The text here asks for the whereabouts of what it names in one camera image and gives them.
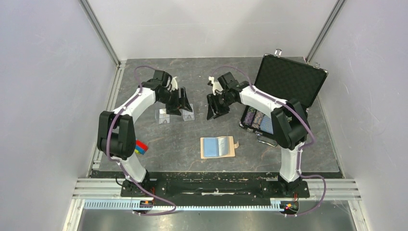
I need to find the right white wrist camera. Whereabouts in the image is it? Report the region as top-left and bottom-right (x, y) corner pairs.
(207, 77), (223, 95)

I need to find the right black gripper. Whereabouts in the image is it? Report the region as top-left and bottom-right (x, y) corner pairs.
(207, 91), (235, 120)

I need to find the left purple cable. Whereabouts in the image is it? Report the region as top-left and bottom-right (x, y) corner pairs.
(105, 66), (177, 217)

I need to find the colourful toy block stack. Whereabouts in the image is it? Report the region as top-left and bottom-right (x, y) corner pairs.
(134, 140), (149, 155)

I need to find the tan leather card holder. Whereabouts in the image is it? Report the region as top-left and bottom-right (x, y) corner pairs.
(200, 136), (239, 159)

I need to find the purple cable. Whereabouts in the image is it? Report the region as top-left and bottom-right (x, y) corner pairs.
(105, 66), (177, 217)
(210, 66), (327, 218)

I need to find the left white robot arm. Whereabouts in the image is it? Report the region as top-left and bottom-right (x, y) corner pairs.
(97, 70), (192, 196)

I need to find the black poker chip case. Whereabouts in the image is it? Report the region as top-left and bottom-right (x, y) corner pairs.
(240, 54), (328, 139)

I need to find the aluminium front frame rail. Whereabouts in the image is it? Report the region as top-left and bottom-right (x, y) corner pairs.
(63, 179), (370, 231)

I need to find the right aluminium corner post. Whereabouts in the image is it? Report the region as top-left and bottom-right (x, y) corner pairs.
(305, 0), (346, 64)

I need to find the aluminium corner post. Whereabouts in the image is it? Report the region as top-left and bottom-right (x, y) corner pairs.
(79, 0), (121, 67)
(305, 0), (346, 64)

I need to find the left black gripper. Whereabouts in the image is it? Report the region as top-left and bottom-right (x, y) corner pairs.
(157, 87), (192, 116)

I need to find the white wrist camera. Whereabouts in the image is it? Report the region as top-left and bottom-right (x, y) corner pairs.
(169, 77), (179, 91)
(207, 77), (223, 95)

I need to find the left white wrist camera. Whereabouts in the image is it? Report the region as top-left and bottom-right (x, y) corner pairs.
(169, 77), (179, 91)

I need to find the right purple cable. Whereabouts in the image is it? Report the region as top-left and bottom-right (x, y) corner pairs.
(210, 66), (327, 218)

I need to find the left aluminium corner post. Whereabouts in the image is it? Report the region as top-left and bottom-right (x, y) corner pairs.
(79, 0), (121, 67)

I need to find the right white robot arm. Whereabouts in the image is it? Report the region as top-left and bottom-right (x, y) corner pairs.
(207, 72), (310, 196)

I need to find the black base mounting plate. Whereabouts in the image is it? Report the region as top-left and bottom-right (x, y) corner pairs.
(140, 179), (310, 198)

